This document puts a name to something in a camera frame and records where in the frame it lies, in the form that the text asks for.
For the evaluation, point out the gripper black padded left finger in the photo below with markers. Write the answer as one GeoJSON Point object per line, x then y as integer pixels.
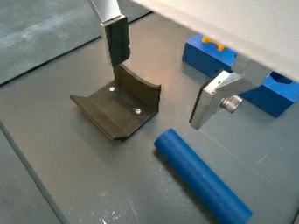
{"type": "Point", "coordinates": [114, 26]}

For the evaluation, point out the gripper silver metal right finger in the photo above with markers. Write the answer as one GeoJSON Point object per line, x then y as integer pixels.
{"type": "Point", "coordinates": [219, 93]}

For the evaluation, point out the blue cylinder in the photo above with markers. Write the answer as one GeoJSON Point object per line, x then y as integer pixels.
{"type": "Point", "coordinates": [219, 199]}

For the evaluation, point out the blue peg board block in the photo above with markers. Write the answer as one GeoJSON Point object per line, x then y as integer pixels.
{"type": "Point", "coordinates": [274, 95]}

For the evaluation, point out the yellow notched block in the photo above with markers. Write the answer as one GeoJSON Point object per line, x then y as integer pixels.
{"type": "Point", "coordinates": [207, 40]}

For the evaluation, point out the black curved cradle stand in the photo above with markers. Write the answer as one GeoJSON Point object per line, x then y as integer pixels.
{"type": "Point", "coordinates": [123, 105]}

